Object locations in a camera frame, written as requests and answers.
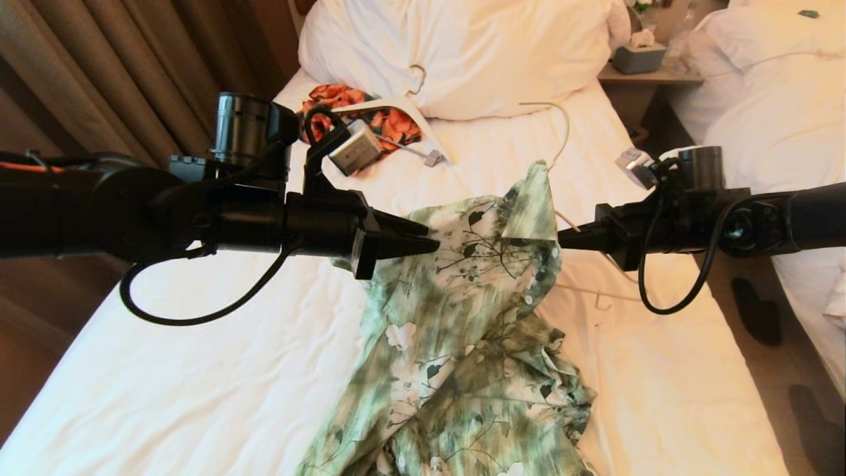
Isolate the orange floral garment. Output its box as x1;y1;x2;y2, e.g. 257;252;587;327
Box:
299;85;424;156

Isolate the white wire hanger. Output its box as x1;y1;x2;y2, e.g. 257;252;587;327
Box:
519;101;642;311

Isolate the grey tissue box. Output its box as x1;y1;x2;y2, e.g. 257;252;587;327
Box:
611;30;667;75

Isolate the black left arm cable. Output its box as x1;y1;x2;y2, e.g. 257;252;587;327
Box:
120;245;291;327

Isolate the green floral short-sleeve shirt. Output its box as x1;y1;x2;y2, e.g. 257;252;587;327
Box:
297;161;596;476

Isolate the wooden nightstand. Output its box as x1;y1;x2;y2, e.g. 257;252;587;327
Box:
597;63;705;133

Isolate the small potted plant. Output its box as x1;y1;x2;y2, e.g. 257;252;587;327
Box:
621;0;656;34

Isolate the black slipper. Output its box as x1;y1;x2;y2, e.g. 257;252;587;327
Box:
730;278;783;346

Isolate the brown curtain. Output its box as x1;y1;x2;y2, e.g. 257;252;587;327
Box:
0;0;298;344

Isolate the white hanger with metal hook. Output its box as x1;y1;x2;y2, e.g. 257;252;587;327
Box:
344;65;455;167

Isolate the white duvet bed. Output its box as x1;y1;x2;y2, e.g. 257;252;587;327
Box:
668;0;846;397

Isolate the white sheeted bed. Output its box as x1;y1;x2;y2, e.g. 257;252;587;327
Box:
0;69;787;476

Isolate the clear plastic bag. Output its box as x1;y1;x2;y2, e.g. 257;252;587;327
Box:
664;7;705;73

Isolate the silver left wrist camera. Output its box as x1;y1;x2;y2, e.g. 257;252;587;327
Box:
328;119;383;177

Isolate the white pillow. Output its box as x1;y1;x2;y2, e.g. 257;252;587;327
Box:
299;0;629;123

